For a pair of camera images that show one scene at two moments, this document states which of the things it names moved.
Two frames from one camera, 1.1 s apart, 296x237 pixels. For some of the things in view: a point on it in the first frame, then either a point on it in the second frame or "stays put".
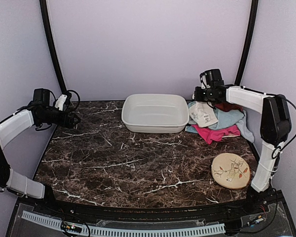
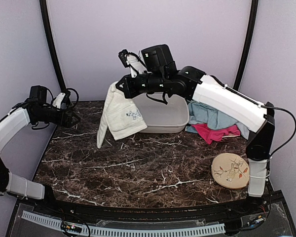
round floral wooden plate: [230, 171] stays put
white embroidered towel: [202, 114] to [122, 116]
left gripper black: [69, 124] stays put
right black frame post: [249, 42] stays put
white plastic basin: [155, 113] stays put
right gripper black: [198, 96] to [129, 90]
